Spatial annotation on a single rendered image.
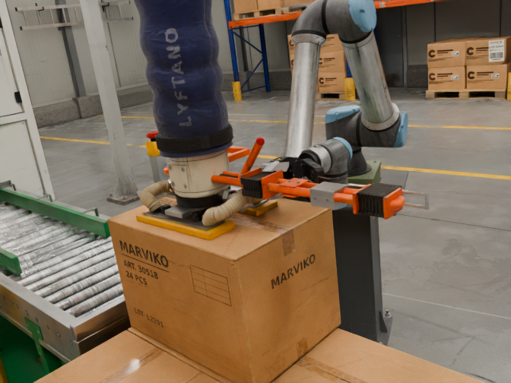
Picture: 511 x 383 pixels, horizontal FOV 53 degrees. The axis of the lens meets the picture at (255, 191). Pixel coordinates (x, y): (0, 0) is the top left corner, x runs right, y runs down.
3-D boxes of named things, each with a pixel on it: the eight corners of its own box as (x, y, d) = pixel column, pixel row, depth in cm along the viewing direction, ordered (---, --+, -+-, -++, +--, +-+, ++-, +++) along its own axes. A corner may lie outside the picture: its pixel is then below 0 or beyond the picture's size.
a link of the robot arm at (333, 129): (332, 142, 234) (331, 104, 229) (369, 143, 226) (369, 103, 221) (321, 151, 222) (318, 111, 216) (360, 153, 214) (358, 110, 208)
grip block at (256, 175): (239, 197, 139) (237, 175, 138) (264, 185, 146) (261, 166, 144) (263, 200, 134) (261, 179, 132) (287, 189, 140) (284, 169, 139)
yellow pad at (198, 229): (135, 221, 161) (132, 206, 159) (161, 210, 168) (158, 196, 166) (210, 241, 138) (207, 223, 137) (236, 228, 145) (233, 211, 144)
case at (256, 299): (130, 326, 178) (106, 219, 166) (215, 278, 205) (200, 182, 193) (255, 395, 137) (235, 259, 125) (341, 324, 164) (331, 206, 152)
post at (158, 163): (178, 317, 286) (144, 141, 255) (187, 311, 291) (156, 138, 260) (185, 321, 281) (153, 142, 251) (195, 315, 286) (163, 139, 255)
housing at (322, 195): (309, 206, 126) (308, 188, 124) (325, 197, 130) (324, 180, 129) (334, 210, 121) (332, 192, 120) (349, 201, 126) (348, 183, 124)
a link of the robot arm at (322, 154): (331, 175, 153) (329, 144, 150) (322, 180, 150) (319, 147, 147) (308, 172, 159) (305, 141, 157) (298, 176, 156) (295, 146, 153)
